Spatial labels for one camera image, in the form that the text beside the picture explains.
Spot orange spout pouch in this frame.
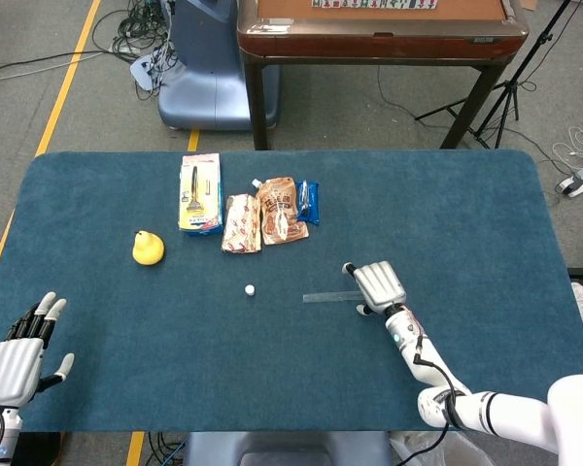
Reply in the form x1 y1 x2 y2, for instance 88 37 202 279
251 176 311 247

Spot yellow blue razor box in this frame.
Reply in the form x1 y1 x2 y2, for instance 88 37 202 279
178 152 224 238

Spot blue felt table cover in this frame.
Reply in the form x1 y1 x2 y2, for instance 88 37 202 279
0 150 583 434

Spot yellow pear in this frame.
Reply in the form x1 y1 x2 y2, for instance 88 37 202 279
131 230 166 267

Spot white power strip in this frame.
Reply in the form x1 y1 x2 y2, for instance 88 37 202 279
555 163 583 198

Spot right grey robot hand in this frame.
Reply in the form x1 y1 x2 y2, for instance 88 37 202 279
341 260 408 317

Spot red white snack bag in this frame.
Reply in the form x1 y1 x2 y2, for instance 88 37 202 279
220 193 263 254

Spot clear glass test tube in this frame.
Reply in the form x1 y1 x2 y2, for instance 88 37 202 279
302 289 365 305

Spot blue cookie packet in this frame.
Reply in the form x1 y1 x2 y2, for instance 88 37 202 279
295 180 322 227

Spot face-up mahjong tile row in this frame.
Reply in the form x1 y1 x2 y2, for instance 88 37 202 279
311 0 439 11

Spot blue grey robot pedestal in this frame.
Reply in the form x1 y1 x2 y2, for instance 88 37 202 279
156 0 281 132

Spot white floor socket box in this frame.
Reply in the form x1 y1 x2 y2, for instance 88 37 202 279
129 50 167 91

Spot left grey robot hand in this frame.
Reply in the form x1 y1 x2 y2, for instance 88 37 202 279
0 290 76 409

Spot brown mahjong table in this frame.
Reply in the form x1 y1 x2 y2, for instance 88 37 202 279
236 0 531 150

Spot black tripod stand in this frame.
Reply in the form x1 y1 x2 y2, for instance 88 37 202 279
414 0 572 150

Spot blue grey robot torso base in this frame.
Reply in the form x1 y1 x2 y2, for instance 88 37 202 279
182 430 394 466

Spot tangled floor cables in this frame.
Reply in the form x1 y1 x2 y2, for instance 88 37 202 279
91 0 176 101

